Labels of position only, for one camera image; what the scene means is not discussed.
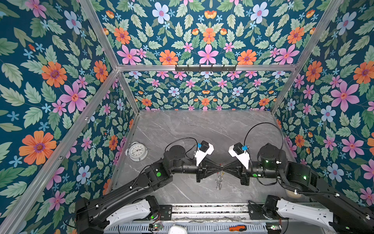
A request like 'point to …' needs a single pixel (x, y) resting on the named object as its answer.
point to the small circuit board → (156, 226)
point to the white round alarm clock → (137, 151)
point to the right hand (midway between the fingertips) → (224, 167)
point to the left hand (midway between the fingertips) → (222, 170)
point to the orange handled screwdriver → (240, 227)
